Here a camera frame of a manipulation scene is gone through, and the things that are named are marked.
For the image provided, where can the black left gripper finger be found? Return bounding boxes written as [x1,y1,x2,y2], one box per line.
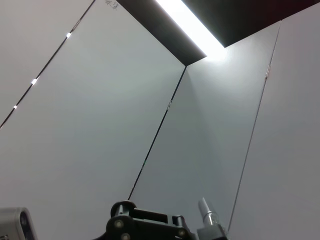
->
[104,199,229,240]

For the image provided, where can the bright ceiling light strip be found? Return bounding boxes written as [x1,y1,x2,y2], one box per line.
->
[155,0,226,49]

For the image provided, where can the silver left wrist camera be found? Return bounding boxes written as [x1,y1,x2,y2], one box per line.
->
[0,206,38,240]

